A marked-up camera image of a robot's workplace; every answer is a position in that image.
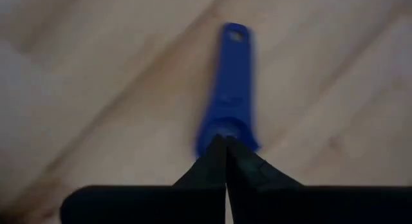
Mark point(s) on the small dark blue measuring cup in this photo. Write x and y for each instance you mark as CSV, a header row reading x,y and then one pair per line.
x,y
231,82

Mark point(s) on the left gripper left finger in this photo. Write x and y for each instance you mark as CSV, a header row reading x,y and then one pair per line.
x,y
206,185

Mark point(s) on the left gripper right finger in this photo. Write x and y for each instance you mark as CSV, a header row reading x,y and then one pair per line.
x,y
254,188

